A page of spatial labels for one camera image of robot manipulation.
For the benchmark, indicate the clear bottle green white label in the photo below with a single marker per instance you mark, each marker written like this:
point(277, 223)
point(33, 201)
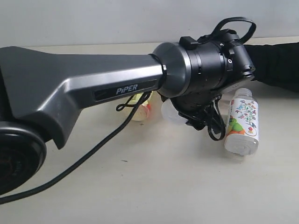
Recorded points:
point(170, 114)

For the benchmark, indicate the clear bottle floral label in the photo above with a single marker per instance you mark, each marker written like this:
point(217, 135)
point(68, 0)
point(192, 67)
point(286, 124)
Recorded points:
point(242, 129)

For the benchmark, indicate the yellow bottle red cap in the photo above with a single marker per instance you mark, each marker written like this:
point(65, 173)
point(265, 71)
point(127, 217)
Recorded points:
point(143, 110)

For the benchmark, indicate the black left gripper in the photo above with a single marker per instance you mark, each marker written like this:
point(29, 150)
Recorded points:
point(199, 105)

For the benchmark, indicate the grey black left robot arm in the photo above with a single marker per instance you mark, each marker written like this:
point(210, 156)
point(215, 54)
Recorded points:
point(43, 94)

